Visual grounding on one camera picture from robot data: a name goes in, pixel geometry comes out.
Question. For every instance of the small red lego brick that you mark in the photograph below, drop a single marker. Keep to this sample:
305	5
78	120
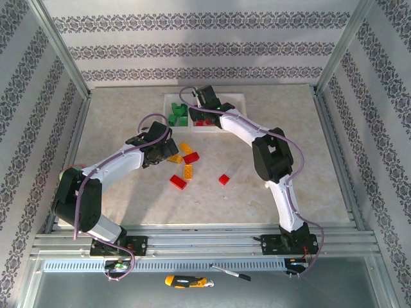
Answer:
210	122
224	179

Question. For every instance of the small green lego brick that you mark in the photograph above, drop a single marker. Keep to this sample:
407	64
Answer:
183	121
183	109
177	114

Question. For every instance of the white three-compartment container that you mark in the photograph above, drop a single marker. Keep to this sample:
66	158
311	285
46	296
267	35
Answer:
241	99

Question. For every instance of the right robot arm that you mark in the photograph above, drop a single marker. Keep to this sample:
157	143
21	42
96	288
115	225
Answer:
273	157

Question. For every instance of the yellow lego brick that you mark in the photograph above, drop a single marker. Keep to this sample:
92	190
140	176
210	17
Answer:
175	159
187	171
187	148

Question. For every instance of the long red lego brick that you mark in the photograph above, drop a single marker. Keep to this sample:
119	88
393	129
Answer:
191	157
178	182

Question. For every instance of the small white plastic piece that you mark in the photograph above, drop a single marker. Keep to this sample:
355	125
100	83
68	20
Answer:
266	185

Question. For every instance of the small electronics board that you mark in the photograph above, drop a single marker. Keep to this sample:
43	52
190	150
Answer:
297	263
116	265

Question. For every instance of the orange black utility knife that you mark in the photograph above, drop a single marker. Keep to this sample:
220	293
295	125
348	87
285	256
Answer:
189	281

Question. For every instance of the black marker pen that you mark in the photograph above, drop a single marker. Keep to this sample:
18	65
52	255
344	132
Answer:
231	272

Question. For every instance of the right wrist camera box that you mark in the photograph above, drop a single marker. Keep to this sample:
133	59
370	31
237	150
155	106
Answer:
194	93

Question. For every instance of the aluminium side rail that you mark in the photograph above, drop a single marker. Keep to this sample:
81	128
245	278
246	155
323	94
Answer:
77	134
335	154

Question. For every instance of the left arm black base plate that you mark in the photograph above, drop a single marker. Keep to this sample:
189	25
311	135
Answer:
139	245

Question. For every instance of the aluminium mounting rail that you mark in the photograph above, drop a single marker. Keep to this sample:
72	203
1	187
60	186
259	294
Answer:
205	244

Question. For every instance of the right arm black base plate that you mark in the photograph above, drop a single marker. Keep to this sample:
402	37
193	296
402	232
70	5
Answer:
269	245

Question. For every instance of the aluminium frame post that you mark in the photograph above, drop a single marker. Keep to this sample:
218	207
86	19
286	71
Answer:
343	48
61	48

